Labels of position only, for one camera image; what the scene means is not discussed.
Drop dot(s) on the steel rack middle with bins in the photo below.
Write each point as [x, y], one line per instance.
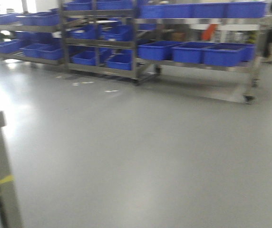
[102, 37]

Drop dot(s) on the steel rack with bins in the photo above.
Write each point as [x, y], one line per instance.
[33, 38]
[102, 37]
[228, 57]

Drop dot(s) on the steel rack right with bins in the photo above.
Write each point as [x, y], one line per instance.
[228, 57]

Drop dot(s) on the steel rack left with bins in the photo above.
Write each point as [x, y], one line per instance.
[33, 38]

